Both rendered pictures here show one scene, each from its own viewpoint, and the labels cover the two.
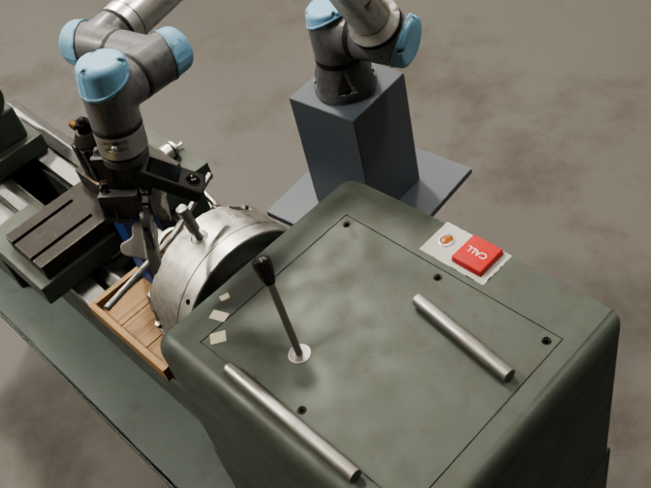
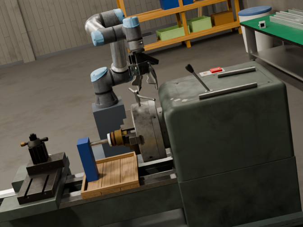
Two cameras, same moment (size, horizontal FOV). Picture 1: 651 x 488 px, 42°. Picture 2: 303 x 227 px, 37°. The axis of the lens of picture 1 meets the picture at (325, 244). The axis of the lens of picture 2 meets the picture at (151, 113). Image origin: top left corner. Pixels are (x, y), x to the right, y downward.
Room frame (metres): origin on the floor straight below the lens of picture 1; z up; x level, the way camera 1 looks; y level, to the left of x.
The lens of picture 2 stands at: (-0.15, 2.00, 1.96)
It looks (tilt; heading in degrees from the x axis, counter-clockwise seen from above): 20 degrees down; 304
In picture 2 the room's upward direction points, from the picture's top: 13 degrees counter-clockwise
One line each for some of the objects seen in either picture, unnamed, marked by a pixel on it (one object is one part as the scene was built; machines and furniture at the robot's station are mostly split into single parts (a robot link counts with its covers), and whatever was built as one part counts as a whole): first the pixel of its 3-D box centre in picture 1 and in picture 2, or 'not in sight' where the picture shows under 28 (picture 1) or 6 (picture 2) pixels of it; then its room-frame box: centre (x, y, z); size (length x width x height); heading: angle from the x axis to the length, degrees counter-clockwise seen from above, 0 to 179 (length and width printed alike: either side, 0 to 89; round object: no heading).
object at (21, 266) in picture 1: (100, 206); (37, 185); (1.70, 0.54, 0.89); 0.53 x 0.30 x 0.06; 124
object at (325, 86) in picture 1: (342, 68); (105, 96); (1.64, -0.15, 1.15); 0.15 x 0.15 x 0.10
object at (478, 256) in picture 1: (477, 256); (216, 70); (0.88, -0.23, 1.26); 0.06 x 0.06 x 0.02; 34
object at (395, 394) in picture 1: (388, 391); (221, 116); (0.81, -0.04, 1.06); 0.59 x 0.48 x 0.39; 34
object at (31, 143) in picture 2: (88, 134); (34, 141); (1.69, 0.47, 1.13); 0.08 x 0.08 x 0.03
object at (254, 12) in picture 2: not in sight; (257, 29); (2.35, -5.31, 0.34); 0.58 x 0.55 x 0.68; 129
